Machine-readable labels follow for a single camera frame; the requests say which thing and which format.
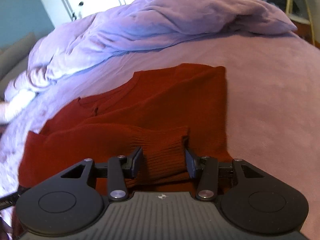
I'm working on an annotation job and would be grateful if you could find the red knit cardigan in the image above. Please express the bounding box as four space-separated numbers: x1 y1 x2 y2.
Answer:
18 64 231 194

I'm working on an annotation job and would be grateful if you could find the pink fleece bed blanket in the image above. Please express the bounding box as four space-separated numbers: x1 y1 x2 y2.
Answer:
0 29 320 233

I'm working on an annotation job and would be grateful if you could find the lilac crumpled duvet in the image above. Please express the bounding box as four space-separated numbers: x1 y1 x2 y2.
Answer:
1 0 296 124

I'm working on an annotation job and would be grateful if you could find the white side table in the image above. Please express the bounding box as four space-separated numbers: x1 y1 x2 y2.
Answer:
285 0 316 46

